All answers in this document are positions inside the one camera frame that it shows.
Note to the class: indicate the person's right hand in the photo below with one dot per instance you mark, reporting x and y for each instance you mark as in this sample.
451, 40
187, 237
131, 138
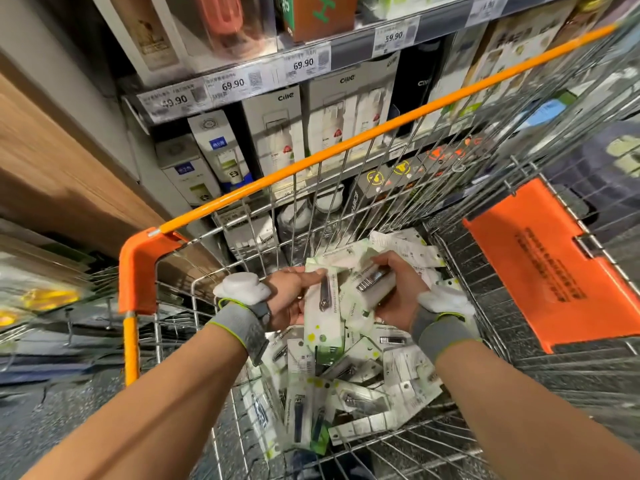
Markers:
405, 290

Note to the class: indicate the person's left hand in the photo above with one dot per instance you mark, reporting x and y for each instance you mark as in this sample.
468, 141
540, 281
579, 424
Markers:
290, 295

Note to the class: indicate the white carded nail clipper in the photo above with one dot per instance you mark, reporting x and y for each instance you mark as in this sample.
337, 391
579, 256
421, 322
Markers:
372, 280
323, 325

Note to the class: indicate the pile of packets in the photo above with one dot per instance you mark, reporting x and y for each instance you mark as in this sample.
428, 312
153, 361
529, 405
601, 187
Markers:
350, 395

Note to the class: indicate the rows of hung nail clipper packs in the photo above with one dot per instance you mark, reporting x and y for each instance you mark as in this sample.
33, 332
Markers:
40, 295

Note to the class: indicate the person's left forearm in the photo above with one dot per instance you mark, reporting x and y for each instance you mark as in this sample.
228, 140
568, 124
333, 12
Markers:
150, 415

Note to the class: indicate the person's right forearm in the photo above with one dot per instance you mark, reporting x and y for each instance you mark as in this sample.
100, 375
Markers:
540, 425

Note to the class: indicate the small white product box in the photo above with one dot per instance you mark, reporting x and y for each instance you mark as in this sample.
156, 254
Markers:
275, 130

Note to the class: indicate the large white product box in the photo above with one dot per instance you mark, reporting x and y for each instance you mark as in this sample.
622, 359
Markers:
340, 105

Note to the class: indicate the grey kitchenware shelf unit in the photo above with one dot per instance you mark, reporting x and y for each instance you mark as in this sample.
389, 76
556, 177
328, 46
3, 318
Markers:
250, 80

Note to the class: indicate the grey wrist tracker band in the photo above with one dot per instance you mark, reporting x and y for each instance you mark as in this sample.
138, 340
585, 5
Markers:
240, 290
445, 305

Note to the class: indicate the wooden post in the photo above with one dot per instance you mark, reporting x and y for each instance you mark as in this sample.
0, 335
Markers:
70, 175

